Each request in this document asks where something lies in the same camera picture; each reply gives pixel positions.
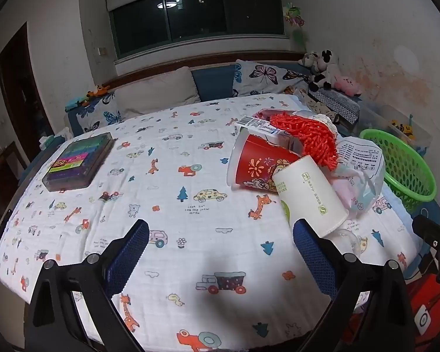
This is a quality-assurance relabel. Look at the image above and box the yellow toy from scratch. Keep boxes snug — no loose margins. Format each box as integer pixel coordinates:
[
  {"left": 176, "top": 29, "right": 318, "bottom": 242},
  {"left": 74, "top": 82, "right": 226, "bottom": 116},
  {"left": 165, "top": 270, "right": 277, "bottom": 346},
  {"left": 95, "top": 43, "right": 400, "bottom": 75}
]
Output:
[{"left": 390, "top": 119, "right": 417, "bottom": 140}]

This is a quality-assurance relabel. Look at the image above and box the red foam mesh net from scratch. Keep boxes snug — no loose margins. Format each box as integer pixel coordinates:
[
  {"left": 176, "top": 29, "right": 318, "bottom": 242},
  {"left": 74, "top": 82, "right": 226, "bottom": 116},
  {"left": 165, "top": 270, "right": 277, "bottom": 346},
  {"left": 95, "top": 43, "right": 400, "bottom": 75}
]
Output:
[{"left": 269, "top": 110, "right": 340, "bottom": 171}]

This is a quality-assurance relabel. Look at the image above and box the clear plastic lid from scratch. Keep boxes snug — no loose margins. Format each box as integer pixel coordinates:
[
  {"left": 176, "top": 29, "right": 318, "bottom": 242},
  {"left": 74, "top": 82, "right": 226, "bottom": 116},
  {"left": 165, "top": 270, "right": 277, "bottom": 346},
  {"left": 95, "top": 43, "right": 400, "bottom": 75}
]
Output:
[{"left": 330, "top": 227, "right": 362, "bottom": 256}]

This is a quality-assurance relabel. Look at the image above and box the white milk carton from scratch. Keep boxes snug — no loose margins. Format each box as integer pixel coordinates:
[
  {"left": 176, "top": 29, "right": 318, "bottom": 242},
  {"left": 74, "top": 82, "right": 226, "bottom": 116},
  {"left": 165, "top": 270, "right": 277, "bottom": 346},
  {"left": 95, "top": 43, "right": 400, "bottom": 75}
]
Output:
[{"left": 233, "top": 115, "right": 302, "bottom": 155}]

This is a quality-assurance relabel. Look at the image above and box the orange plush toy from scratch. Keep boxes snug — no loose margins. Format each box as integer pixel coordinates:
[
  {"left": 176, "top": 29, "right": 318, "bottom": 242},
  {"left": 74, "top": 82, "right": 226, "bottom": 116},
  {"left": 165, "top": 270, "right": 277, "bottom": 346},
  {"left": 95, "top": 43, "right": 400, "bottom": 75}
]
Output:
[{"left": 86, "top": 85, "right": 111, "bottom": 99}]

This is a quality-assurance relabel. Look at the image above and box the white printed blanket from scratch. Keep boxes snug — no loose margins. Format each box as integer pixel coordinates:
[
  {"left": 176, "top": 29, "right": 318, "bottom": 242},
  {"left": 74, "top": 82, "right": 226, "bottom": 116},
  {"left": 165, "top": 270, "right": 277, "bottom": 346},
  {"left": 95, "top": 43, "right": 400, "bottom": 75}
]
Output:
[{"left": 0, "top": 93, "right": 426, "bottom": 351}]

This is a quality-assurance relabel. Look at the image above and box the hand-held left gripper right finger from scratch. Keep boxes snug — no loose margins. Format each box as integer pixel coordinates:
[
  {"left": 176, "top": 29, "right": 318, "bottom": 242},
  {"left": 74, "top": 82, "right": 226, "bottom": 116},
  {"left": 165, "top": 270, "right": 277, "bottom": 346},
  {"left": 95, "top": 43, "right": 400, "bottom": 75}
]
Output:
[{"left": 292, "top": 219, "right": 417, "bottom": 352}]

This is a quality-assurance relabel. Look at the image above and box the small butterfly print pillow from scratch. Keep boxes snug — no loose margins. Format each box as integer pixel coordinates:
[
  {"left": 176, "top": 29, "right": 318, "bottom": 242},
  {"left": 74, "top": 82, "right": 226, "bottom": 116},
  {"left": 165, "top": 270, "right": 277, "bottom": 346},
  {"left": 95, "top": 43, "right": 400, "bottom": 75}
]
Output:
[{"left": 76, "top": 92, "right": 123, "bottom": 134}]

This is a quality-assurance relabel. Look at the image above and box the red paper cup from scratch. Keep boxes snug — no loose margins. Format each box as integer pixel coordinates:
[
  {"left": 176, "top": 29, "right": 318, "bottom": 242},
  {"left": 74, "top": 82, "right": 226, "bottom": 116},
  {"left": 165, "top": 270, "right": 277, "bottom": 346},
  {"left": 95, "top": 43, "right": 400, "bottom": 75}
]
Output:
[{"left": 226, "top": 128, "right": 303, "bottom": 194}]

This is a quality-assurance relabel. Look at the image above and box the dark window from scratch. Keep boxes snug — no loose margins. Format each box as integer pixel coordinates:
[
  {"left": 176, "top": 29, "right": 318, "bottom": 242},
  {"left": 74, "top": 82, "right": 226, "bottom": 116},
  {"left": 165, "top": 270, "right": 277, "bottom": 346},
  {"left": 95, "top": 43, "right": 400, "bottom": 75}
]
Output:
[{"left": 109, "top": 0, "right": 288, "bottom": 57}]

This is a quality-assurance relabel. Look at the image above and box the white plastic bag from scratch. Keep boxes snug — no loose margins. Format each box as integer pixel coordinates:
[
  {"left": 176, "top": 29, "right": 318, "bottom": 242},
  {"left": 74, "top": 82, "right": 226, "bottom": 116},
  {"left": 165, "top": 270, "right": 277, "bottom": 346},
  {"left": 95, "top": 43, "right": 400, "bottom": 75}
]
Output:
[{"left": 330, "top": 136, "right": 385, "bottom": 215}]

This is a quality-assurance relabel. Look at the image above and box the beige pillow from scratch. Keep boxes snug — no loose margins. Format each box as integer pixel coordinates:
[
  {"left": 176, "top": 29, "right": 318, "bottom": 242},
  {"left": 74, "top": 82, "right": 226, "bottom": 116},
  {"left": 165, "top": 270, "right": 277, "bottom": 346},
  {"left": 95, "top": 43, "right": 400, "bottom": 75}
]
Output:
[{"left": 114, "top": 67, "right": 202, "bottom": 120}]

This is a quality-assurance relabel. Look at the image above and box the dark wooden door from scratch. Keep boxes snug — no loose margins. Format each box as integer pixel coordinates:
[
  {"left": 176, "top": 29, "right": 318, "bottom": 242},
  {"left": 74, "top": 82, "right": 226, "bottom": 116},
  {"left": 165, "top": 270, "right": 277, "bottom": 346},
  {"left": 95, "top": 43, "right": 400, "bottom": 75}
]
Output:
[{"left": 0, "top": 22, "right": 55, "bottom": 147}]

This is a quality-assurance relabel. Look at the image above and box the pink plush toy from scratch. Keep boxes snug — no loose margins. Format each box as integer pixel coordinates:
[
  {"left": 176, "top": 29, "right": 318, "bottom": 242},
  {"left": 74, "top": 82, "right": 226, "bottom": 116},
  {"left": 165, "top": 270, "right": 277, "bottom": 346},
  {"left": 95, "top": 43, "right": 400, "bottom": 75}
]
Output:
[{"left": 334, "top": 75, "right": 363, "bottom": 98}]

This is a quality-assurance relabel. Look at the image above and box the green plastic basket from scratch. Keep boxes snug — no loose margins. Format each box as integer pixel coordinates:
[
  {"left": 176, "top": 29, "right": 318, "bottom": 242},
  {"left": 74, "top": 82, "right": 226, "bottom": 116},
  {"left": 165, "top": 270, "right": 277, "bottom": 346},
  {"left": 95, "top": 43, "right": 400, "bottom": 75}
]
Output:
[{"left": 359, "top": 128, "right": 438, "bottom": 213}]

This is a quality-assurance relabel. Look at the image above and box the black white patterned box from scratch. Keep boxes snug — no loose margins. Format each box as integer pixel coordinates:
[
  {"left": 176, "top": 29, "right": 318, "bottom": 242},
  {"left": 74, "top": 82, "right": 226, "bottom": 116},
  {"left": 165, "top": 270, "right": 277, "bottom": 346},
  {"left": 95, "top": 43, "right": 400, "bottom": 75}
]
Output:
[{"left": 308, "top": 88, "right": 361, "bottom": 125}]

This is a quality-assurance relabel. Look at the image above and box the clear storage box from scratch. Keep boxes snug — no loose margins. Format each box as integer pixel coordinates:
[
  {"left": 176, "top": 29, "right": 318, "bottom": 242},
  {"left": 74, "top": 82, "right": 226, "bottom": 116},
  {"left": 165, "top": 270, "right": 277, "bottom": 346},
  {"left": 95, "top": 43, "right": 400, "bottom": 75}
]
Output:
[{"left": 363, "top": 103, "right": 433, "bottom": 151}]

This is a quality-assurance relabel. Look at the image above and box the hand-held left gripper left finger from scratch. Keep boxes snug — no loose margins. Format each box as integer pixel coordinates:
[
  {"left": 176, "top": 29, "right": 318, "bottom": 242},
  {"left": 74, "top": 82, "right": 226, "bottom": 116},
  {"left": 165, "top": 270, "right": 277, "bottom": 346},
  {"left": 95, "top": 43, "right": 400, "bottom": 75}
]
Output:
[{"left": 24, "top": 219, "right": 150, "bottom": 352}]

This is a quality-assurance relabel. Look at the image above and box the large butterfly print pillow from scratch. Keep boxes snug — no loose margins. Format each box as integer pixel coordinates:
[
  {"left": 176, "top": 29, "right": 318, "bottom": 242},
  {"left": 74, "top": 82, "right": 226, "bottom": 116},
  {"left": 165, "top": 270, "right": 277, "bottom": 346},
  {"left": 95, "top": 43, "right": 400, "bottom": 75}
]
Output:
[{"left": 232, "top": 59, "right": 312, "bottom": 98}]

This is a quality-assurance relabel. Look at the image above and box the teal tissue pack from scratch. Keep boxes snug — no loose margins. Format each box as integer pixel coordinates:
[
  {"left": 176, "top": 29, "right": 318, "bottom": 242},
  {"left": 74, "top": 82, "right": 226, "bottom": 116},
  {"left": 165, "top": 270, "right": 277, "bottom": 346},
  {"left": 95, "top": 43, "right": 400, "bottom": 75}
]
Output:
[{"left": 40, "top": 128, "right": 72, "bottom": 151}]

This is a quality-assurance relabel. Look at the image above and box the white paper cup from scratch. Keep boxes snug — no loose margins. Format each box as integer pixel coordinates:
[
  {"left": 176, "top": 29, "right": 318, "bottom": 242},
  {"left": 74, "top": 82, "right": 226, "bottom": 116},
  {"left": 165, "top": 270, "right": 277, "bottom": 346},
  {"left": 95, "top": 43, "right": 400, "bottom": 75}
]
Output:
[{"left": 272, "top": 155, "right": 350, "bottom": 238}]

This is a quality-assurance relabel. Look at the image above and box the black and white plush toy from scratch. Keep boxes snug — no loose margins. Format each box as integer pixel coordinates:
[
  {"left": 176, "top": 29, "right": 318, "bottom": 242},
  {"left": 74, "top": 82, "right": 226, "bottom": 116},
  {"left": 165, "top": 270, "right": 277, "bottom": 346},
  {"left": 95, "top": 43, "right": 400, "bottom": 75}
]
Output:
[{"left": 299, "top": 49, "right": 340, "bottom": 92}]

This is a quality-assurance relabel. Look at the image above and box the colourful pen box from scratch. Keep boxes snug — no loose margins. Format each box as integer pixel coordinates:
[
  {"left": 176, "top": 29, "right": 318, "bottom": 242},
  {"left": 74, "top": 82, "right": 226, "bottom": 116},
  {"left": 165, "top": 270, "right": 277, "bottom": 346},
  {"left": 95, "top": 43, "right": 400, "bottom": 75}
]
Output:
[{"left": 41, "top": 132, "right": 115, "bottom": 193}]

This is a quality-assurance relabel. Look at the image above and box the hanging colourful toy decoration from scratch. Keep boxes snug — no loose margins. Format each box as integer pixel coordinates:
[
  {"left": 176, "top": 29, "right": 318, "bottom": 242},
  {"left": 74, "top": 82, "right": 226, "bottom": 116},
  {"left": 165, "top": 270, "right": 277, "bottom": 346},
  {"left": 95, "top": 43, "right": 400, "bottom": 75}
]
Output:
[{"left": 283, "top": 2, "right": 309, "bottom": 43}]

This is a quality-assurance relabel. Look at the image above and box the blue headboard cushion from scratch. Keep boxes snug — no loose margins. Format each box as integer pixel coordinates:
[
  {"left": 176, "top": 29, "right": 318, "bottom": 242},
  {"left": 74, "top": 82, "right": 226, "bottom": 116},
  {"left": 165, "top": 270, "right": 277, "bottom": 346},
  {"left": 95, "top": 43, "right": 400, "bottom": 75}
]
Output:
[{"left": 191, "top": 64, "right": 239, "bottom": 102}]

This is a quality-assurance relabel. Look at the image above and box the red printed cloth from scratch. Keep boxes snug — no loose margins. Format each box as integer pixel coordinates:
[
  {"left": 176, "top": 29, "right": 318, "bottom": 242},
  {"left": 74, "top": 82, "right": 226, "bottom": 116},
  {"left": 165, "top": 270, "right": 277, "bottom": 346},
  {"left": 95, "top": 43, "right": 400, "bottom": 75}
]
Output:
[{"left": 352, "top": 271, "right": 440, "bottom": 352}]

